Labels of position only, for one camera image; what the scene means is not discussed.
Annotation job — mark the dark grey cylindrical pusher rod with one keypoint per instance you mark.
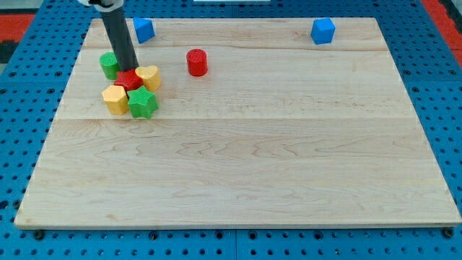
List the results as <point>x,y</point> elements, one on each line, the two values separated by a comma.
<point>119,36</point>

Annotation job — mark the light wooden board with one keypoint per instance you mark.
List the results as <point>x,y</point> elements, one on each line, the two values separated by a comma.
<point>280,133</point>

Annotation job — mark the green star block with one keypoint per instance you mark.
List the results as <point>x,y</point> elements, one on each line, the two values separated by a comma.
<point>142,103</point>

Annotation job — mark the green cylinder block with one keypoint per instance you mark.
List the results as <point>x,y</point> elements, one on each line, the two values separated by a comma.
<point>109,65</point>

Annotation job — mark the yellow heart block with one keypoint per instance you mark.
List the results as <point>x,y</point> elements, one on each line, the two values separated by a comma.
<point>150,76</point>

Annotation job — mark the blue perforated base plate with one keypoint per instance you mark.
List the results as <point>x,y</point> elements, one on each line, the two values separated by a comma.
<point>36,75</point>

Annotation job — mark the yellow hexagon block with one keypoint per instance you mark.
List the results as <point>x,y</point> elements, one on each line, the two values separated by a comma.
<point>116,100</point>

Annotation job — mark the blue cube block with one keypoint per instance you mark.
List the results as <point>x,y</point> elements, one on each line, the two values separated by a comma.
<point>323,31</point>

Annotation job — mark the red star block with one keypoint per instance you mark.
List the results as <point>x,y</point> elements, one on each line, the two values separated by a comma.
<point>129,80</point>

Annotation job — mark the red cylinder block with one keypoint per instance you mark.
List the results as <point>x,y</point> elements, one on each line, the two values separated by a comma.
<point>197,62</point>

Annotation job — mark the blue triangle block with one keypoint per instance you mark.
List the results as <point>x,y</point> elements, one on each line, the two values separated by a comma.
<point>144,29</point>

